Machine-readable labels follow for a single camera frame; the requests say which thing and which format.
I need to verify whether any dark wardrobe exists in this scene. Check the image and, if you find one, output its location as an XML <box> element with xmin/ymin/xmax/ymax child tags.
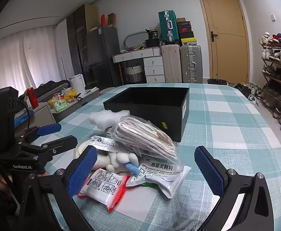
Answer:
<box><xmin>66</xmin><ymin>4</ymin><xmax>93</xmax><ymax>89</ymax></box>

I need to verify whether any wooden shoe rack with shoes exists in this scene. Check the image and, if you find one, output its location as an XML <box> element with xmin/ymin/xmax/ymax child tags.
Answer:
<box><xmin>259</xmin><ymin>30</ymin><xmax>281</xmax><ymax>124</ymax></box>

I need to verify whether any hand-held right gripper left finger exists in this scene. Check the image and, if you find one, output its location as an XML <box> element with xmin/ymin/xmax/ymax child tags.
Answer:
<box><xmin>18</xmin><ymin>145</ymin><xmax>99</xmax><ymax>231</ymax></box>

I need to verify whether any woven basket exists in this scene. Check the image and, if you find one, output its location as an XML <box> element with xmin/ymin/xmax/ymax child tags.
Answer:
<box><xmin>123</xmin><ymin>64</ymin><xmax>144</xmax><ymax>83</ymax></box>

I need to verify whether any long black bag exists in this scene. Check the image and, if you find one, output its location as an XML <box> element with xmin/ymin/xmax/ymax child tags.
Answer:
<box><xmin>18</xmin><ymin>79</ymin><xmax>71</xmax><ymax>101</ymax></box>

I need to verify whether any clear bag of face masks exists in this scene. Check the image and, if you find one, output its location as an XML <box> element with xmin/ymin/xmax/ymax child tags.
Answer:
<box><xmin>107</xmin><ymin>116</ymin><xmax>179</xmax><ymax>166</ymax></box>

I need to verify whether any green tissue pack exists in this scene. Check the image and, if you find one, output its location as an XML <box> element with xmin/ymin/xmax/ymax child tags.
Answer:
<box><xmin>54</xmin><ymin>100</ymin><xmax>70</xmax><ymax>112</ymax></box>

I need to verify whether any beige suitcase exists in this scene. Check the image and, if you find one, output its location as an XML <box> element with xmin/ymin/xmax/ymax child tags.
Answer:
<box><xmin>161</xmin><ymin>44</ymin><xmax>182</xmax><ymax>84</ymax></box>

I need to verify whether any white cord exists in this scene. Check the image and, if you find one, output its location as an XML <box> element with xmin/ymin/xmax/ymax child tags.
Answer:
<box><xmin>74</xmin><ymin>141</ymin><xmax>95</xmax><ymax>160</ymax></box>

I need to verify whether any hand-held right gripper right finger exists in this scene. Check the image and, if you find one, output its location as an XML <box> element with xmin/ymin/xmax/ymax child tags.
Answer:
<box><xmin>194</xmin><ymin>146</ymin><xmax>274</xmax><ymax>231</ymax></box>

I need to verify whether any grey low cabinet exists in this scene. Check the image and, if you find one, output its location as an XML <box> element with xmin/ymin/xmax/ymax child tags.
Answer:
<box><xmin>14</xmin><ymin>88</ymin><xmax>100</xmax><ymax>129</ymax></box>

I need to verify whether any white wardrobe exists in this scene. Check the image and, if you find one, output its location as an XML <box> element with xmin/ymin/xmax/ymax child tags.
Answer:
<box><xmin>54</xmin><ymin>19</ymin><xmax>70</xmax><ymax>82</ymax></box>

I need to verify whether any white medicine granule packet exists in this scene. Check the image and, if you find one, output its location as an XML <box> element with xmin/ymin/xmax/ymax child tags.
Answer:
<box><xmin>126</xmin><ymin>156</ymin><xmax>191</xmax><ymax>199</ymax></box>

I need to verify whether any white desk with drawers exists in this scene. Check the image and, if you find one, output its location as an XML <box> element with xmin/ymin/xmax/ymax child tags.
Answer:
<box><xmin>113</xmin><ymin>47</ymin><xmax>166</xmax><ymax>85</ymax></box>

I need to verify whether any person's left hand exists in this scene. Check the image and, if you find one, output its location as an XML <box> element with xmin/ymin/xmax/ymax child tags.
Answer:
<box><xmin>0</xmin><ymin>170</ymin><xmax>14</xmax><ymax>193</ymax></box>

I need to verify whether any white curtain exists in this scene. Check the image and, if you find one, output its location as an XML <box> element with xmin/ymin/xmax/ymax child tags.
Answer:
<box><xmin>0</xmin><ymin>24</ymin><xmax>59</xmax><ymax>106</ymax></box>

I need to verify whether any white oval frame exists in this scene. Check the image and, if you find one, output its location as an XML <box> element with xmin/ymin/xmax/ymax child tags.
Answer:
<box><xmin>123</xmin><ymin>31</ymin><xmax>147</xmax><ymax>51</ymax></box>

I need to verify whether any pile of slippers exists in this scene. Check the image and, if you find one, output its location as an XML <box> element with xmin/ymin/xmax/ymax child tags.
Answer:
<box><xmin>234</xmin><ymin>83</ymin><xmax>262</xmax><ymax>107</ymax></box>

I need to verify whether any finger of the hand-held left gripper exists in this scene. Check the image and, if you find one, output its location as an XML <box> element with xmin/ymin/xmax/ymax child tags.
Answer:
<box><xmin>18</xmin><ymin>135</ymin><xmax>79</xmax><ymax>160</ymax></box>
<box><xmin>23</xmin><ymin>123</ymin><xmax>62</xmax><ymax>143</ymax></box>

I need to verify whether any green suitcase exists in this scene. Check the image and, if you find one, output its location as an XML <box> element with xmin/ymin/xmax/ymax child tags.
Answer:
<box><xmin>158</xmin><ymin>10</ymin><xmax>181</xmax><ymax>45</ymax></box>

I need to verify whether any small brown cardboard box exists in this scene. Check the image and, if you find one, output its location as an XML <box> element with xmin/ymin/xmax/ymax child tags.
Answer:
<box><xmin>107</xmin><ymin>13</ymin><xmax>116</xmax><ymax>28</ymax></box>

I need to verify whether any white printed packet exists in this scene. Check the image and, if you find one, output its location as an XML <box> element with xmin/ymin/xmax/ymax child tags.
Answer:
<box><xmin>90</xmin><ymin>136</ymin><xmax>122</xmax><ymax>153</ymax></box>

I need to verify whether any yellow wooden door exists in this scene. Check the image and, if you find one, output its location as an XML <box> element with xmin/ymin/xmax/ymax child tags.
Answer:
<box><xmin>195</xmin><ymin>0</ymin><xmax>250</xmax><ymax>85</ymax></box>

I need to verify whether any grey refrigerator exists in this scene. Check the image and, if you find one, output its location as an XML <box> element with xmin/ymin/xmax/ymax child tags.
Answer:
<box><xmin>86</xmin><ymin>26</ymin><xmax>122</xmax><ymax>87</ymax></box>

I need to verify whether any black bag with label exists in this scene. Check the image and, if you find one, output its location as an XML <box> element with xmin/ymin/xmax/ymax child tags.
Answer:
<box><xmin>145</xmin><ymin>28</ymin><xmax>160</xmax><ymax>48</ymax></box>

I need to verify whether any red and white packet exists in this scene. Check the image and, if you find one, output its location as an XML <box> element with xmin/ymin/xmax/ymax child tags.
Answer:
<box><xmin>78</xmin><ymin>168</ymin><xmax>129</xmax><ymax>213</ymax></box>

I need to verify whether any blue plastic packet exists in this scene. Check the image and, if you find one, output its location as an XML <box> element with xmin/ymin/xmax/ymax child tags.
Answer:
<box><xmin>14</xmin><ymin>115</ymin><xmax>31</xmax><ymax>127</ymax></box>

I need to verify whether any white air purifier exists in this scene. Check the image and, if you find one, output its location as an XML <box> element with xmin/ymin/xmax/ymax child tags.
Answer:
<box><xmin>69</xmin><ymin>74</ymin><xmax>85</xmax><ymax>92</ymax></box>

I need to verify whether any black cardboard box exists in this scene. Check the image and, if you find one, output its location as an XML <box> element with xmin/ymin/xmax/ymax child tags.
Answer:
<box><xmin>103</xmin><ymin>87</ymin><xmax>190</xmax><ymax>142</ymax></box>

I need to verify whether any tall cardboard box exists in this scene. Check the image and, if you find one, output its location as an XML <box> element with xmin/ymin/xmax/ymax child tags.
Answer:
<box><xmin>85</xmin><ymin>4</ymin><xmax>101</xmax><ymax>33</ymax></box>

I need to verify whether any black cable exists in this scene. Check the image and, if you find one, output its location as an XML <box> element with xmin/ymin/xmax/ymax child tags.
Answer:
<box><xmin>18</xmin><ymin>100</ymin><xmax>31</xmax><ymax>129</ymax></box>

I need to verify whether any yellow plastic bag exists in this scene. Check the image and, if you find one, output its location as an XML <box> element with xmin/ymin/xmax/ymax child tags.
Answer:
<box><xmin>48</xmin><ymin>89</ymin><xmax>77</xmax><ymax>106</ymax></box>

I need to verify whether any white plush toy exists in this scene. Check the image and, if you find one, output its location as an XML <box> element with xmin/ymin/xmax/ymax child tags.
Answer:
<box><xmin>92</xmin><ymin>149</ymin><xmax>141</xmax><ymax>176</ymax></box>

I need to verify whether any red can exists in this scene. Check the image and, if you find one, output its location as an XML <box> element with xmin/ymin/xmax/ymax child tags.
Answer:
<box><xmin>26</xmin><ymin>88</ymin><xmax>38</xmax><ymax>109</ymax></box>

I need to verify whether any silver suitcase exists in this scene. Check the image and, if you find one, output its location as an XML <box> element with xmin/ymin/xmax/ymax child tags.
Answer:
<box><xmin>180</xmin><ymin>44</ymin><xmax>203</xmax><ymax>84</ymax></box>

